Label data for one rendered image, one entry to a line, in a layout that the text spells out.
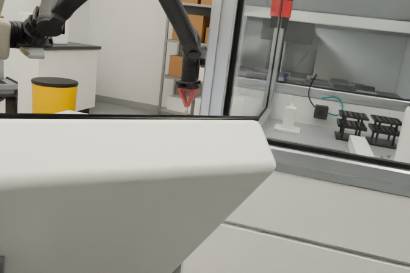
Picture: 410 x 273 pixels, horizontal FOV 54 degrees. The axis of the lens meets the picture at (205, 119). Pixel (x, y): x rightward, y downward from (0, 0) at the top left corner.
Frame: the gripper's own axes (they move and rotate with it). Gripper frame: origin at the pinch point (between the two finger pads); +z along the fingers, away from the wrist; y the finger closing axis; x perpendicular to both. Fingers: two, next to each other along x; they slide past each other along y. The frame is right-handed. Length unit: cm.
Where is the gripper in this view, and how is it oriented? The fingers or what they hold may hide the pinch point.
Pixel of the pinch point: (187, 105)
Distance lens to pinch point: 151.0
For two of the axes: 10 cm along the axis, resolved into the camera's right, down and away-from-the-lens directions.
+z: -0.8, 9.7, 2.3
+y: 2.8, -2.0, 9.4
